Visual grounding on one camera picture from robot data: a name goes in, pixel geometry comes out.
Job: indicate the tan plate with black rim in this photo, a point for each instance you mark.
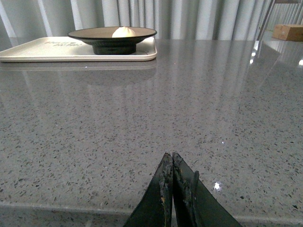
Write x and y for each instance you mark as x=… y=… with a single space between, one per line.
x=103 y=43

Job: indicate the brown cardboard box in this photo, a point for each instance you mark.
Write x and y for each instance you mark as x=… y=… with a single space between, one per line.
x=290 y=32

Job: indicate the cream rectangular serving tray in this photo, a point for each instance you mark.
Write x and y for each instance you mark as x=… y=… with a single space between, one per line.
x=66 y=49

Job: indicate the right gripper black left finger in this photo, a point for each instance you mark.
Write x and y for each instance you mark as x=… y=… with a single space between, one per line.
x=155 y=207

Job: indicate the grey pleated curtain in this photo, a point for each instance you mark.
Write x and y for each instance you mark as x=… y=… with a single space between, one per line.
x=172 y=19

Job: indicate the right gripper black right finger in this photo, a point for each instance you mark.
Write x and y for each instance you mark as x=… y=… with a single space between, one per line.
x=194 y=205

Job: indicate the white steamed bun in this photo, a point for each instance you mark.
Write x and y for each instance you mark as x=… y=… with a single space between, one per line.
x=123 y=32

